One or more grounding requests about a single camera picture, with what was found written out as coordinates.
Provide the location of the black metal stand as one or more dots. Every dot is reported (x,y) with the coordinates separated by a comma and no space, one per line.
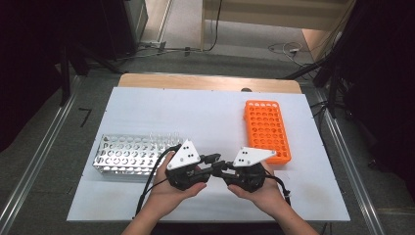
(67,75)
(329,78)

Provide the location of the black cabinet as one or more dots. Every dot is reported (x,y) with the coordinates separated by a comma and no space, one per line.
(124,26)

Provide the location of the person's right hand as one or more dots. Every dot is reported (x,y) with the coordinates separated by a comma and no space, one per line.
(266,196)

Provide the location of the person's left hand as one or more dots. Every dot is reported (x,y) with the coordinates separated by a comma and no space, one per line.
(163,199)

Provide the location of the dark curtain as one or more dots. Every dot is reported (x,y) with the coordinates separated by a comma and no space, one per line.
(26,65)
(385,81)

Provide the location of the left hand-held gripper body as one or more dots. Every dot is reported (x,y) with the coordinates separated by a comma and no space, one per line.
(184,156)

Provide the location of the metal floor rail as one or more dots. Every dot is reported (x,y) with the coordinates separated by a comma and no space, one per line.
(36,163)
(352,169)

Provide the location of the wooden table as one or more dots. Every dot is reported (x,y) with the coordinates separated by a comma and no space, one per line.
(195,81)

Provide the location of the orange plastic test tube rack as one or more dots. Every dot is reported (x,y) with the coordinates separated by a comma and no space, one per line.
(266,130)

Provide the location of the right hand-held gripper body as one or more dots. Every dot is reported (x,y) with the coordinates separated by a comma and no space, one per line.
(249,156)

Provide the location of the light wooden furniture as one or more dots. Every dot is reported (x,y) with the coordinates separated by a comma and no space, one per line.
(277,16)

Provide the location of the silver metal test tube rack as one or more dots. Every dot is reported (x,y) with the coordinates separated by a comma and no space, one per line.
(127,153)

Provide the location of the white table board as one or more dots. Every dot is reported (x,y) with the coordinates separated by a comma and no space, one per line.
(208,117)

